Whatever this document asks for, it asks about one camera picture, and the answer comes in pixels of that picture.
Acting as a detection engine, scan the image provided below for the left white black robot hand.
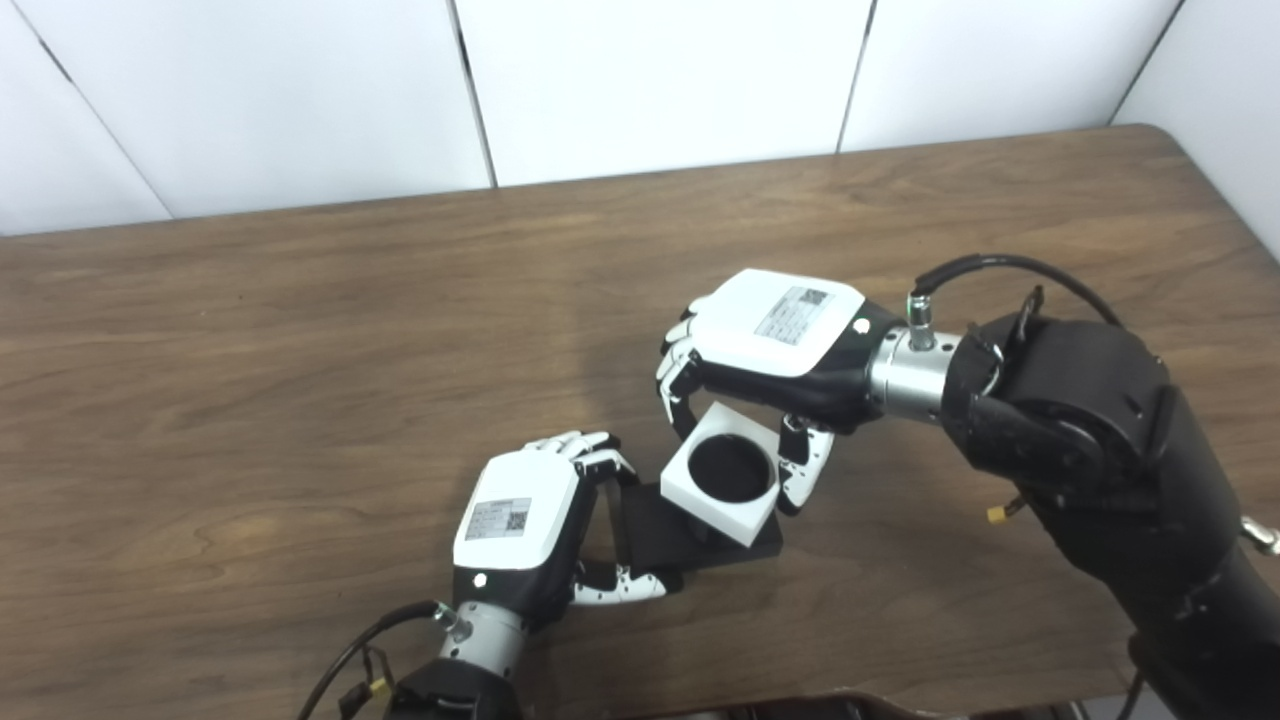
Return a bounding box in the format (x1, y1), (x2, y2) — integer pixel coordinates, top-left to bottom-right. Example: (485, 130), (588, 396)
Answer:
(453, 431), (669, 631)

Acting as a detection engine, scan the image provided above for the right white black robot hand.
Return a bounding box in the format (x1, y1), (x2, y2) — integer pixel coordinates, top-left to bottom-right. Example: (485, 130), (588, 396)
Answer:
(656, 268), (901, 517)

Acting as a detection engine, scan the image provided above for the black peg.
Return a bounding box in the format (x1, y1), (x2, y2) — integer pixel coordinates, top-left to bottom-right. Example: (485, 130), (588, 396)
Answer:
(612, 435), (784, 573)

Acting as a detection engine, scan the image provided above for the white square piece with hole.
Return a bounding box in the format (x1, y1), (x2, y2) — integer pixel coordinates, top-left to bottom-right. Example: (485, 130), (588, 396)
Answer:
(660, 402), (783, 548)

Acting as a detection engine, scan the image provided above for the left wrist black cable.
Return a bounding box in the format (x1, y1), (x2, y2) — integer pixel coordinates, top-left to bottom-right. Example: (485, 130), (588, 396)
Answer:
(297, 600), (461, 720)

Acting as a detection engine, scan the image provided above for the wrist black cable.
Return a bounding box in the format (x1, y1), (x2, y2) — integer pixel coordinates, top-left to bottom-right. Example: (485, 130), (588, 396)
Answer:
(908, 253), (1126, 331)
(297, 600), (461, 720)

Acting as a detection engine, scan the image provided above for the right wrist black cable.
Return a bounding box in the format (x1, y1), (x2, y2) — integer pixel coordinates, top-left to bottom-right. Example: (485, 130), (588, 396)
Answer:
(908, 253), (1126, 331)

